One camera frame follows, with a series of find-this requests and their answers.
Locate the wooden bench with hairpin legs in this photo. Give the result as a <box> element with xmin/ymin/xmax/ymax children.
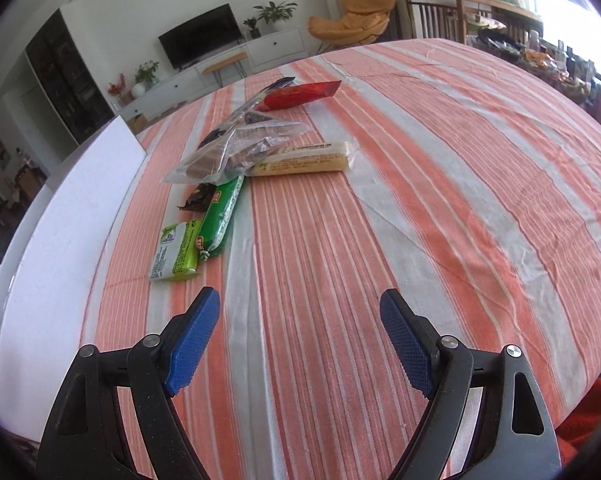
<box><xmin>202</xmin><ymin>51</ymin><xmax>248</xmax><ymax>86</ymax></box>

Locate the wooden dining chair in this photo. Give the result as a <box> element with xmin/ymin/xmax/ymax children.
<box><xmin>403</xmin><ymin>0</ymin><xmax>467</xmax><ymax>43</ymax></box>

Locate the orange lounge chair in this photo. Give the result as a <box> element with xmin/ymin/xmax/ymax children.
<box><xmin>307</xmin><ymin>0</ymin><xmax>397</xmax><ymax>47</ymax></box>

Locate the plant in white vase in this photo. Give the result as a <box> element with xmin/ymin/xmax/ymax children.
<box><xmin>130</xmin><ymin>60</ymin><xmax>160</xmax><ymax>99</ymax></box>

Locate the dark brown snack packet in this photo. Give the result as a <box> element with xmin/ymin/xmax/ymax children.
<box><xmin>176</xmin><ymin>183</ymin><xmax>216</xmax><ymax>211</ymax></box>

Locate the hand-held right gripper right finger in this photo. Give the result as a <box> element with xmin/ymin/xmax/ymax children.
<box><xmin>379</xmin><ymin>288</ymin><xmax>564</xmax><ymax>480</ymax></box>

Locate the black television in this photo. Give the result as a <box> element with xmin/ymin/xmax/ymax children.
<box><xmin>158</xmin><ymin>3</ymin><xmax>244</xmax><ymax>71</ymax></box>

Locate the white foam board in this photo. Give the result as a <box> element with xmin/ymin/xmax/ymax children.
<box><xmin>0</xmin><ymin>114</ymin><xmax>146</xmax><ymax>441</ymax></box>

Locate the yellow snack bar packet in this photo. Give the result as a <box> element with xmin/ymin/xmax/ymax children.
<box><xmin>244</xmin><ymin>141</ymin><xmax>355</xmax><ymax>177</ymax></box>

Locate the red snack packet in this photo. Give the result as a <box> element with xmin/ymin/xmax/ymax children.
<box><xmin>256</xmin><ymin>81</ymin><xmax>342</xmax><ymax>112</ymax></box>

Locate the striped orange tablecloth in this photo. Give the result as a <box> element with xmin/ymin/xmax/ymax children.
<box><xmin>80</xmin><ymin>37</ymin><xmax>601</xmax><ymax>480</ymax></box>

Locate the clear bag of biscuits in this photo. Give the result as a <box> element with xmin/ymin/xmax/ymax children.
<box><xmin>161</xmin><ymin>102</ymin><xmax>311</xmax><ymax>184</ymax></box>

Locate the red cloth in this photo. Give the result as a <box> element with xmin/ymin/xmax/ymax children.
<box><xmin>555</xmin><ymin>377</ymin><xmax>601</xmax><ymax>466</ymax></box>

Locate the red flower plant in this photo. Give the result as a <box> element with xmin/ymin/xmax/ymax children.
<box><xmin>107</xmin><ymin>74</ymin><xmax>127</xmax><ymax>106</ymax></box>

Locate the white tv cabinet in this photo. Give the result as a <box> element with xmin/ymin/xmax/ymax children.
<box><xmin>111</xmin><ymin>27</ymin><xmax>309</xmax><ymax>121</ymax></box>

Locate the cluttered wooden table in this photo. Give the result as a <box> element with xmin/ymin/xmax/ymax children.
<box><xmin>463</xmin><ymin>0</ymin><xmax>601</xmax><ymax>111</ymax></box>

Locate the green sausage stick packet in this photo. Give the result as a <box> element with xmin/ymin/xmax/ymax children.
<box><xmin>196</xmin><ymin>175</ymin><xmax>245</xmax><ymax>264</ymax></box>

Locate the dark display cabinet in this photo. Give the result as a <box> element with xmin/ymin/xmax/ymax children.
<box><xmin>24</xmin><ymin>8</ymin><xmax>115</xmax><ymax>147</ymax></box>

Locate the light green snack packet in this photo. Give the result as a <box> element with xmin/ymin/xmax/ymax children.
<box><xmin>148</xmin><ymin>220</ymin><xmax>202</xmax><ymax>283</ymax></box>

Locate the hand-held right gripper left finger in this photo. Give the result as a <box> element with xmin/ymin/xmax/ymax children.
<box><xmin>37</xmin><ymin>286</ymin><xmax>221</xmax><ymax>480</ymax></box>

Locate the potted green plant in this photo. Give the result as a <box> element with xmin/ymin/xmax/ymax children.
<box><xmin>253</xmin><ymin>1</ymin><xmax>298</xmax><ymax>32</ymax></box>

